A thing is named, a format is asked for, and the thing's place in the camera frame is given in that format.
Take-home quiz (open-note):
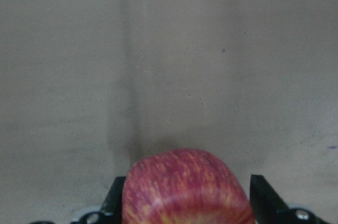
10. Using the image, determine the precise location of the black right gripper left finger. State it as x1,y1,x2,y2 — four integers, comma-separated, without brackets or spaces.
71,176,126,224

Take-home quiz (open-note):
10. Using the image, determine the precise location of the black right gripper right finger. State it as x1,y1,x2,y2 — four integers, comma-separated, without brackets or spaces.
250,174,327,224

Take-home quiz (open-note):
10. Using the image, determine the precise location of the yellow-red striped apple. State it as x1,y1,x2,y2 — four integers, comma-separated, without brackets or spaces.
122,148,256,223

